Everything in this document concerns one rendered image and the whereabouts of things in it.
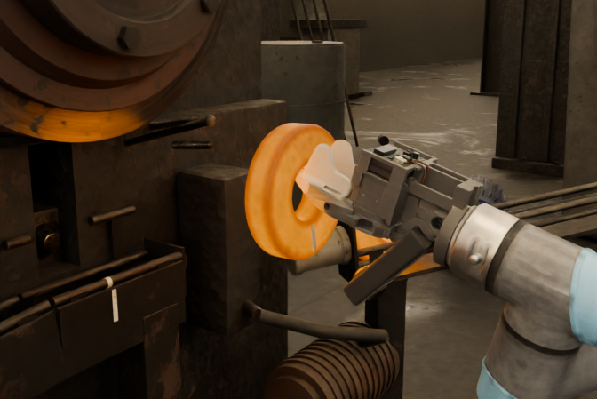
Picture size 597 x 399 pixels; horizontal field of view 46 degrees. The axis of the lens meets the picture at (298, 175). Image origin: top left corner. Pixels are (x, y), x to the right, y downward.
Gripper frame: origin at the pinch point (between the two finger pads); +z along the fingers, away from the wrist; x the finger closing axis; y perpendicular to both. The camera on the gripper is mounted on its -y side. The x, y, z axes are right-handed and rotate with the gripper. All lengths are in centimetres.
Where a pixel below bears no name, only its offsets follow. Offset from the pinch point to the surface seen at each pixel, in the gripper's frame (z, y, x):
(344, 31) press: 410, -104, -682
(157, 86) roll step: 18.6, 4.4, 5.3
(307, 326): 1.6, -27.8, -15.4
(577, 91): 32, -20, -265
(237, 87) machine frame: 33.9, -3.3, -28.6
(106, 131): 19.0, -0.6, 11.7
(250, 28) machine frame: 36.5, 6.2, -31.9
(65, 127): 19.3, 0.3, 17.0
